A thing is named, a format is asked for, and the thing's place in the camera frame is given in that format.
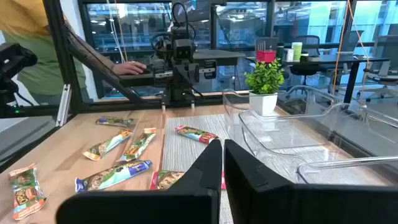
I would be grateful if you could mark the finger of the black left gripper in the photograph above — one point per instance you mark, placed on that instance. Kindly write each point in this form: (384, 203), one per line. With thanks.
(194, 73)
(176, 74)

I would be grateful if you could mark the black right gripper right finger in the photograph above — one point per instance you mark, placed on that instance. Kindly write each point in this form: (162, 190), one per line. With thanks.
(280, 205)

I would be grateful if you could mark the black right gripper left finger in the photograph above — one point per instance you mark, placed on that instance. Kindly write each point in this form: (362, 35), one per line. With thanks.
(186, 205)

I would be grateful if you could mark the red Chewy granola bar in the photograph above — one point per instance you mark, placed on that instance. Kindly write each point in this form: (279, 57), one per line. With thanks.
(197, 134)
(164, 180)

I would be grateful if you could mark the blue Chewy granola bar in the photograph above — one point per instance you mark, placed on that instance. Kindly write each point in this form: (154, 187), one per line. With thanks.
(115, 121)
(115, 175)

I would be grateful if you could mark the orange Chewy granola bar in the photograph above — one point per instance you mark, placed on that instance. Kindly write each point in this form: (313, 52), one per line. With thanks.
(107, 145)
(26, 193)
(138, 145)

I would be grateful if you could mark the person's forearm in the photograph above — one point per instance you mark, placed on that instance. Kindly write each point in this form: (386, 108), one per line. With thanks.
(90, 51)

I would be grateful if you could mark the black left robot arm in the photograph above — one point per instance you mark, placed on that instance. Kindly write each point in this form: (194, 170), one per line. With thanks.
(177, 91)

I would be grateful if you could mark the person's hand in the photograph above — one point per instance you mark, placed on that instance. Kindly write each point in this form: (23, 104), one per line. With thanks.
(129, 68)

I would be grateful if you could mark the grey woven placemat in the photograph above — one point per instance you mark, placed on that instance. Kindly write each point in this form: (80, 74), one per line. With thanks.
(186, 152)

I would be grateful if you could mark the red container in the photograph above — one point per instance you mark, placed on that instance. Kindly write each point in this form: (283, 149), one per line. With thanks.
(265, 56)

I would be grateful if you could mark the green plant in white pot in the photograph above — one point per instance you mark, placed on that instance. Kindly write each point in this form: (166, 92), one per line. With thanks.
(264, 102)

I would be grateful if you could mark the black bottle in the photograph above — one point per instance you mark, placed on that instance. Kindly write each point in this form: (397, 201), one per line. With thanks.
(280, 51)

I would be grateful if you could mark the green and white cup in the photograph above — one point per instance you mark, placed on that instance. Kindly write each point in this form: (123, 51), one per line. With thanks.
(297, 51)

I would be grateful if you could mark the black mesh office chair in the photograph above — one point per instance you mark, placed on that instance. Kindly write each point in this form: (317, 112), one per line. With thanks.
(308, 40)

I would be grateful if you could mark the person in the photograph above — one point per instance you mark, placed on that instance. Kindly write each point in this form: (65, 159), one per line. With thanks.
(28, 62)

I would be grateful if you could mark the grey office chair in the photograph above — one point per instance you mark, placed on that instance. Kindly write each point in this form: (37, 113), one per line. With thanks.
(384, 62)

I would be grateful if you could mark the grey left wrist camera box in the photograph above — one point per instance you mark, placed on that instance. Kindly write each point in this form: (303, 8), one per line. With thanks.
(183, 49)

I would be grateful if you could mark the black diagonal frame brace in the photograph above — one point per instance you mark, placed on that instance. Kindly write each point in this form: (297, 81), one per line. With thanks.
(118, 84)

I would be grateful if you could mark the black frame rail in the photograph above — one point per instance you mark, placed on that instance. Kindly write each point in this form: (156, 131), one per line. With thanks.
(124, 105)

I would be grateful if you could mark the silver aluminium bracket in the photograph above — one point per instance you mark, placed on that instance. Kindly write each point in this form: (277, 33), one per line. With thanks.
(63, 105)

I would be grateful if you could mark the black frame post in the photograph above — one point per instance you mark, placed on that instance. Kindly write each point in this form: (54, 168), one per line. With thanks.
(59, 46)

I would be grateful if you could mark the black camera on mount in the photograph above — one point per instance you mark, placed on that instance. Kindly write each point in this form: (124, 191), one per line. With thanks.
(12, 62)

